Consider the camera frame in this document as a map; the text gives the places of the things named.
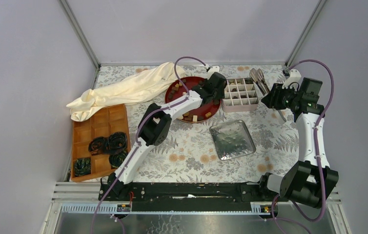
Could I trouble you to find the black paper cup liners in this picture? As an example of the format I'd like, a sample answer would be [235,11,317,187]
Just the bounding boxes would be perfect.
[73,132,128,177]

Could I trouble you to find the cream cloth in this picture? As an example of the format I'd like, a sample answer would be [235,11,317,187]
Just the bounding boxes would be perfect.
[66,62,185,122]

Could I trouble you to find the silver tin lid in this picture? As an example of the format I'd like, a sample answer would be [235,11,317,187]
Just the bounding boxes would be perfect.
[209,120,256,160]

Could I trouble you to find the pink tin with white dividers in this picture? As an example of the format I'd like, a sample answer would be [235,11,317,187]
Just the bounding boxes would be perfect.
[222,78,259,113]

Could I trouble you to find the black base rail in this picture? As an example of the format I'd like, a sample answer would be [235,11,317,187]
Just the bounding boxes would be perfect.
[98,182,276,213]

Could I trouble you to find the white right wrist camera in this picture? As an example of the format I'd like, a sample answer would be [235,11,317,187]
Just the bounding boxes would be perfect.
[282,69,302,89]

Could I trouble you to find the wooden compartment tray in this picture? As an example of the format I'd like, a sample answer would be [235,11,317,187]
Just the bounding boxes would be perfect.
[71,104,131,182]

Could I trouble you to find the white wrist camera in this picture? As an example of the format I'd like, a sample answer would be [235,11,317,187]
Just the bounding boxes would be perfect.
[205,66,220,79]
[282,69,302,89]

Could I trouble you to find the silver metal tongs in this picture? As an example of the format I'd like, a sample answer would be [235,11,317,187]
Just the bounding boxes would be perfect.
[249,68,270,96]

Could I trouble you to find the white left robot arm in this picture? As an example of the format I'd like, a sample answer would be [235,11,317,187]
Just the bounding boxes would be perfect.
[107,72,227,200]

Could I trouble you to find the floral table mat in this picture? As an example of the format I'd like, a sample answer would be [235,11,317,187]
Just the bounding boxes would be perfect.
[95,65,299,183]

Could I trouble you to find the red round tray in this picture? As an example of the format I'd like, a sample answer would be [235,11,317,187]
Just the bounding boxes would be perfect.
[164,77,221,123]

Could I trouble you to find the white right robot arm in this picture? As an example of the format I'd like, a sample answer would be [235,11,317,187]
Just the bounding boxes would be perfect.
[257,78,339,209]

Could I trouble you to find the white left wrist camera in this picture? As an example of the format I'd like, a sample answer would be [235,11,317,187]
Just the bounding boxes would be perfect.
[205,66,220,79]

